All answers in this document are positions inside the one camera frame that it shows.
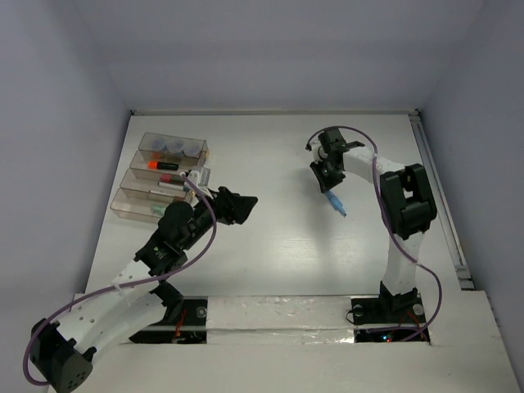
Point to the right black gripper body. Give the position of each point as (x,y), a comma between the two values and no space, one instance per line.
(328,177)

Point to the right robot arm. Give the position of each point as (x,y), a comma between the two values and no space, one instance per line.
(404,197)

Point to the orange cap black highlighter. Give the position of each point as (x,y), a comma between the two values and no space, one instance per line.
(161,165)

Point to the blue cap white marker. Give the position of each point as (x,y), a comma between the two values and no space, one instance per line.
(172,186)

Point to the clear clip tub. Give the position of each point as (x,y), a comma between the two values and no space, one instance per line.
(192,149)
(175,146)

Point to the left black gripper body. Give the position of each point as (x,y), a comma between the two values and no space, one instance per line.
(203,216)

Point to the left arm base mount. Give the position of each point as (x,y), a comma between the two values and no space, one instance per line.
(189,327)

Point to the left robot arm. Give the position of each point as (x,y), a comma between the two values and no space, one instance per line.
(65,346)

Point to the clear tiered organizer box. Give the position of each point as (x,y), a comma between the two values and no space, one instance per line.
(155,177)

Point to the pink cap black highlighter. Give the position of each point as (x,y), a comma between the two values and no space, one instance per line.
(167,178)

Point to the aluminium rail right edge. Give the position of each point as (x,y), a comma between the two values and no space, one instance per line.
(461,268)

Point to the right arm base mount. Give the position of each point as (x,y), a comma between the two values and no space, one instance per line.
(375,324)

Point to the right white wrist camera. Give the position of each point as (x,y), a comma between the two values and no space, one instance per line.
(316,150)

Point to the blue correction tape pen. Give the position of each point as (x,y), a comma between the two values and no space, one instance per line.
(335,203)

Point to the green correction tape pen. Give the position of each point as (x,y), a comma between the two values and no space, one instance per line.
(158,210)

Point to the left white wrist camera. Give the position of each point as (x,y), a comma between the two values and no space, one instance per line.
(199,175)

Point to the clear tub of clips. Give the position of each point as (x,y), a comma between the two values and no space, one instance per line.
(158,145)

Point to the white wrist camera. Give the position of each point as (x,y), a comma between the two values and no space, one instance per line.
(316,150)
(199,175)

